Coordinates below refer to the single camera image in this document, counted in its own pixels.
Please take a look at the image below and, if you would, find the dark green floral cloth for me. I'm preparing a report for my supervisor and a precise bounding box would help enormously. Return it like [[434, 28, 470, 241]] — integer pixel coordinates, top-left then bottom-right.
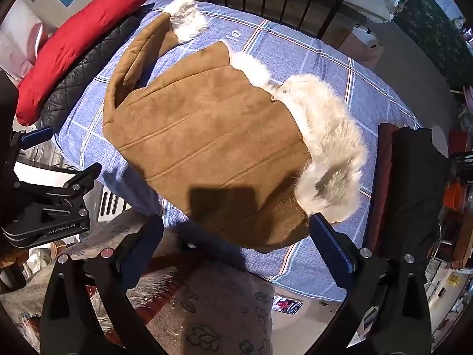
[[392, 0, 473, 89]]

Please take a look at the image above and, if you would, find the grey floral fleece robe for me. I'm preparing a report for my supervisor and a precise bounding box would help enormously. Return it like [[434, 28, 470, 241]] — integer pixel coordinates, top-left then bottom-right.
[[0, 207, 274, 355]]

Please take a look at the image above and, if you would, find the smartphone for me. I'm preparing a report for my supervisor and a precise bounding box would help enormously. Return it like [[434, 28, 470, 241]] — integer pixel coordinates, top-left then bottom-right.
[[271, 295, 304, 316]]

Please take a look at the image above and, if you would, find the brown suede fur-trimmed coat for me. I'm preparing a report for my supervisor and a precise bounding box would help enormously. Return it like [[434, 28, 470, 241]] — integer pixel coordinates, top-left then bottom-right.
[[103, 0, 370, 254]]

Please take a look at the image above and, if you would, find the black metal bed rail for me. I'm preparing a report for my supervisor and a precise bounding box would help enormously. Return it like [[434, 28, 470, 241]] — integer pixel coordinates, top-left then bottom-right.
[[124, 0, 361, 39]]

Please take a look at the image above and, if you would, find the black quilted jacket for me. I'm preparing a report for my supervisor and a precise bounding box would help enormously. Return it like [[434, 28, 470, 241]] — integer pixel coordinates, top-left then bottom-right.
[[40, 4, 156, 134]]

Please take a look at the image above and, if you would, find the white plastic basket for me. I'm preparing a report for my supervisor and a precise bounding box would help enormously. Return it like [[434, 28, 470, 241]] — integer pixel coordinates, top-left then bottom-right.
[[15, 163, 132, 226]]

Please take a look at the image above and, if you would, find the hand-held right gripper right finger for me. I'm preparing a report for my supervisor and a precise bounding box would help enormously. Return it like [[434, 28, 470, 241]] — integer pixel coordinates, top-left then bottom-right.
[[307, 212, 433, 355]]

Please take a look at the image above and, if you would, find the blue plaid bed sheet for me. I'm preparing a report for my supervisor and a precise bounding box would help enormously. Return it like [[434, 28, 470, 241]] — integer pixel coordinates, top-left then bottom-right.
[[55, 0, 425, 302]]

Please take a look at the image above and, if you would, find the cardboard box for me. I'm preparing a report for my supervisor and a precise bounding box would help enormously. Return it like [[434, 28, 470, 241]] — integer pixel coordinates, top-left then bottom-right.
[[338, 26, 385, 71]]

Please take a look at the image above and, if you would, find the dark red garment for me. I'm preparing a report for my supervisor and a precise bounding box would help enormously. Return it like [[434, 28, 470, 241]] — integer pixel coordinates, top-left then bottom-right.
[[366, 123, 400, 245]]

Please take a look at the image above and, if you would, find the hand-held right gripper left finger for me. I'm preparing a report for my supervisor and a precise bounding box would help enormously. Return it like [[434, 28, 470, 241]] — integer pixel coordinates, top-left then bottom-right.
[[39, 214, 167, 355]]

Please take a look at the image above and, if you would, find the red padded jacket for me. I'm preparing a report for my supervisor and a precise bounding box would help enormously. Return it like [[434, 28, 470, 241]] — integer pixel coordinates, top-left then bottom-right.
[[15, 0, 154, 126]]

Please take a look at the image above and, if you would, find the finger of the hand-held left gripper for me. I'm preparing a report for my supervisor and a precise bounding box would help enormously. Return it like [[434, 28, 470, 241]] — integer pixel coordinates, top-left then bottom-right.
[[14, 162, 103, 208], [10, 126, 55, 156]]

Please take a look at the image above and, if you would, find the pink cloth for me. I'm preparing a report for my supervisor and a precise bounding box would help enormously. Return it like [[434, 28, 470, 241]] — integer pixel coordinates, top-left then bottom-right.
[[0, 7, 48, 82]]

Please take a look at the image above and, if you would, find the black garment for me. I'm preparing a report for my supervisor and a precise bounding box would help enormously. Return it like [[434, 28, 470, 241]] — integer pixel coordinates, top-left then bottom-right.
[[370, 128, 453, 259]]

